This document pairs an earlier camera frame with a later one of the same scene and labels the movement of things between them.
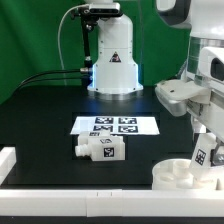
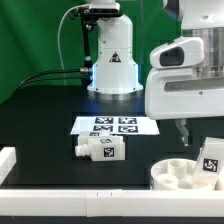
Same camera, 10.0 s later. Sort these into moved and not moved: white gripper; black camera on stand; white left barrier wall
Moved: white gripper
Not moved: white left barrier wall; black camera on stand
